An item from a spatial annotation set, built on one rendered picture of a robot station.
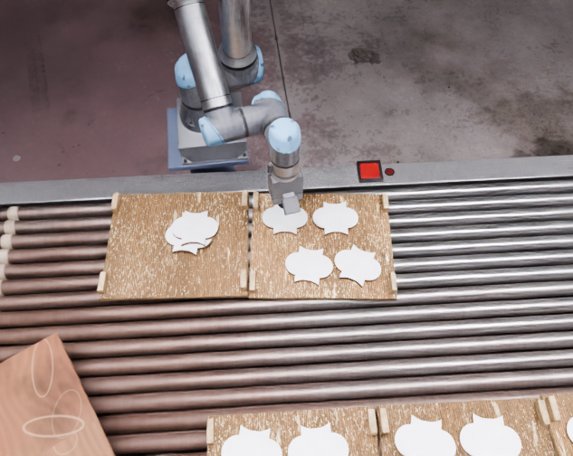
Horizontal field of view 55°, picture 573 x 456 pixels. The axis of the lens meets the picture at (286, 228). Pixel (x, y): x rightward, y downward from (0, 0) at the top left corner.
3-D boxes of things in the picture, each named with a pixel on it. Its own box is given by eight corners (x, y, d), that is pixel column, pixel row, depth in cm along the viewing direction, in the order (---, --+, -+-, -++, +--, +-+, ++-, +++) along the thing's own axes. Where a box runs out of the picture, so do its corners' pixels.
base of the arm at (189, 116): (176, 103, 187) (171, 81, 178) (220, 94, 189) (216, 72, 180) (185, 137, 179) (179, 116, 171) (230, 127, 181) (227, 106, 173)
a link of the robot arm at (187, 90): (176, 85, 177) (167, 52, 166) (215, 75, 180) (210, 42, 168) (185, 112, 172) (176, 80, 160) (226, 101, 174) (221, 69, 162)
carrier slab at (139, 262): (117, 196, 172) (115, 194, 171) (249, 194, 173) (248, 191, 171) (100, 300, 154) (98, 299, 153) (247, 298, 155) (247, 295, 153)
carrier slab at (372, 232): (253, 195, 172) (253, 193, 171) (386, 196, 172) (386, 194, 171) (249, 299, 154) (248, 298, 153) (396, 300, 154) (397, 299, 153)
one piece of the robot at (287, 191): (275, 191, 138) (276, 225, 152) (310, 184, 139) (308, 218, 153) (262, 155, 144) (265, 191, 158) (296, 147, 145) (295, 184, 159)
